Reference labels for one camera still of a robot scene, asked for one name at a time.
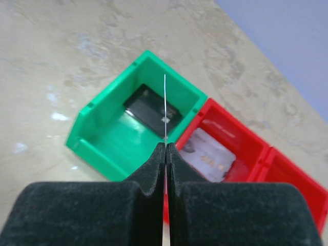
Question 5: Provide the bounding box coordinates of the black card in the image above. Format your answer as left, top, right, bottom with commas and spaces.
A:
124, 84, 182, 138
163, 74, 168, 195

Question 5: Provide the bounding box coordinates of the silver card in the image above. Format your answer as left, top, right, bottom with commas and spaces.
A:
180, 128, 236, 182

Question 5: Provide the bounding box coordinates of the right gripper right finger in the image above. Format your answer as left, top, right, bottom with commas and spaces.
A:
166, 143, 322, 245

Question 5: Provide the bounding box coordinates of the red bin with gold card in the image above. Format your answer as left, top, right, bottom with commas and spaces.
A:
255, 147, 327, 233

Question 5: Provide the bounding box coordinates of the green plastic bin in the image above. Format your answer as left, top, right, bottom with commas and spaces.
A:
66, 51, 208, 181

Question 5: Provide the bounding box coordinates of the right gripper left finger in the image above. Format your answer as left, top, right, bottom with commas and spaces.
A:
1, 143, 166, 245

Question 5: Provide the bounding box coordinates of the red bin with silver card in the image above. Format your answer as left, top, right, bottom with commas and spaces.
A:
163, 97, 271, 226

